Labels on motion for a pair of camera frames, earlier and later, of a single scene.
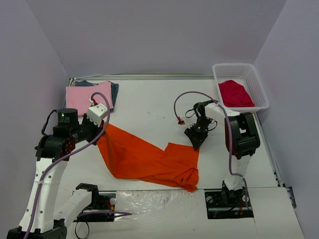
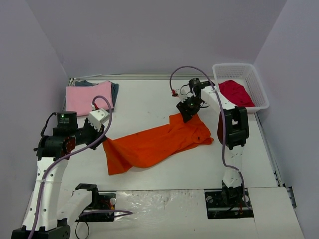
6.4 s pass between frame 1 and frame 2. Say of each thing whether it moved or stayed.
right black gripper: moved
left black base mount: stayed
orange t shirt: moved
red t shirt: stayed
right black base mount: stayed
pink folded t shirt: stayed
